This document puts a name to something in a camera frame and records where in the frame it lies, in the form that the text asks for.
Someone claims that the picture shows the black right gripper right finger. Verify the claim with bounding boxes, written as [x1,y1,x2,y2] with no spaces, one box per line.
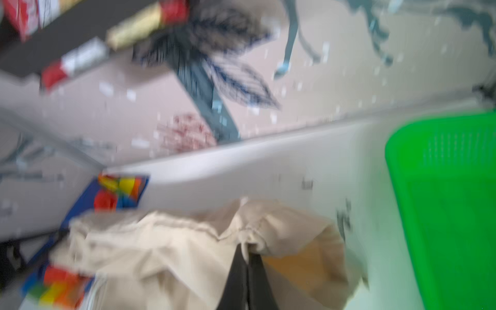
[247,254,279,310]

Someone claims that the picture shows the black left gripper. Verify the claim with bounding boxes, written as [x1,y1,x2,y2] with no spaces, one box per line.
[0,232,59,291]

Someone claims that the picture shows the rainbow striped shorts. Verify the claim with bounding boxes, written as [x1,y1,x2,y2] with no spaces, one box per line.
[21,174,150,309]

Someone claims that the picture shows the green plastic tray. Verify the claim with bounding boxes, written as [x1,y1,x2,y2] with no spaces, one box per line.
[385,112,495,309]

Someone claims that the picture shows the red cassava chips bag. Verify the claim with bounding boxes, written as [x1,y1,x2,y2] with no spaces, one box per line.
[1,1,190,91]

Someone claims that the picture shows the beige shorts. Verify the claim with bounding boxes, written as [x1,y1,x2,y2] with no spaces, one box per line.
[48,197,369,310]

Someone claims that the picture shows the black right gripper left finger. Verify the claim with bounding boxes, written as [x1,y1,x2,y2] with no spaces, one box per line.
[217,244,248,310]

